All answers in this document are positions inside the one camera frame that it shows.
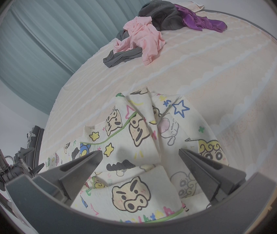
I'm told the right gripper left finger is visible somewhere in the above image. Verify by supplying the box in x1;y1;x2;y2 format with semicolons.
32;151;104;201

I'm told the white printed pyjama top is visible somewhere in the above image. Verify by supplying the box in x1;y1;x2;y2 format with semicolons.
45;87;229;222

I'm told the cream pillow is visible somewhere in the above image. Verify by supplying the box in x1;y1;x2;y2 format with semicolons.
178;1;205;13

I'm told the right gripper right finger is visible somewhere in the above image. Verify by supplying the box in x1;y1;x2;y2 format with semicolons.
178;148;247;202

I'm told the bed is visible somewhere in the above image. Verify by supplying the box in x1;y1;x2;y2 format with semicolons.
37;0;277;219

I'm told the dark grey sofa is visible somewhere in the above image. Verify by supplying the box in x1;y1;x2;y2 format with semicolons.
27;125;45;160

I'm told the pink garment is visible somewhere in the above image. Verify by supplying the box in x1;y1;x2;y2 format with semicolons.
113;16;166;66

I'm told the purple garment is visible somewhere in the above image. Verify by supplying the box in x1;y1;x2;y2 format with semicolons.
175;4;228;32

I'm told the blue-green curtain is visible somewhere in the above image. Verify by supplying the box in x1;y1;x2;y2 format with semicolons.
9;0;151;75
0;9;75;115

